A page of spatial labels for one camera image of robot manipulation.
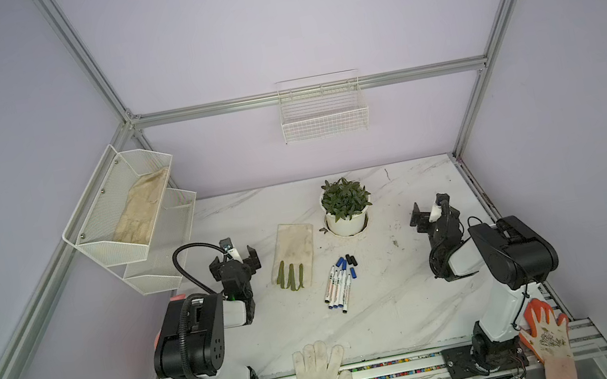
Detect white marker pen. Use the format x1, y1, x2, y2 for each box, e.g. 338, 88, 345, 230
324, 266, 340, 304
340, 273, 353, 314

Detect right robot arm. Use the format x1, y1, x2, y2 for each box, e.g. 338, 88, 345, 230
410, 193, 559, 375

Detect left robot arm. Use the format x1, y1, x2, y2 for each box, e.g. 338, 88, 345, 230
153, 247, 262, 379

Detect green bean pods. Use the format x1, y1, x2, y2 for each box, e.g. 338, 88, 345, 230
275, 261, 305, 292

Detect lower white mesh shelf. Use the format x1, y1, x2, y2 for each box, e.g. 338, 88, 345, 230
123, 188, 197, 296

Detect white mesh shelf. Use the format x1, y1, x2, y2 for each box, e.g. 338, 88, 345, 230
62, 146, 173, 268
123, 188, 197, 296

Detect white marker blue tip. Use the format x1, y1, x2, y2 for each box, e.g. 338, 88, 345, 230
329, 269, 345, 309

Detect potted green plant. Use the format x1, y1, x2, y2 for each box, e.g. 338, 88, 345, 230
320, 176, 372, 237

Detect white marker blue cap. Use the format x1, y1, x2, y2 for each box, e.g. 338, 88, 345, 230
335, 261, 350, 308

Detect upper white mesh shelf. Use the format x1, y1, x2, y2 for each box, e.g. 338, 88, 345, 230
62, 146, 173, 268

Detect orange white glove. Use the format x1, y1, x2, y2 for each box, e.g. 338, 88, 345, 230
519, 298, 578, 379

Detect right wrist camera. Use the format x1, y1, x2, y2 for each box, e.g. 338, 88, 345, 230
428, 203, 443, 223

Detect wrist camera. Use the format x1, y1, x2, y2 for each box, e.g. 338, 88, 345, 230
219, 237, 243, 262
428, 203, 443, 223

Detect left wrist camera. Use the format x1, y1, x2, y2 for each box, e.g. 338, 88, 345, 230
219, 237, 243, 262

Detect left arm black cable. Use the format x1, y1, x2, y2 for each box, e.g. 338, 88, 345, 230
170, 236, 237, 302

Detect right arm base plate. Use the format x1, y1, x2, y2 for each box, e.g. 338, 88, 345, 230
441, 339, 527, 379

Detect white wire basket back wall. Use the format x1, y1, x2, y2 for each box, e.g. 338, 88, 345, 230
275, 69, 370, 145

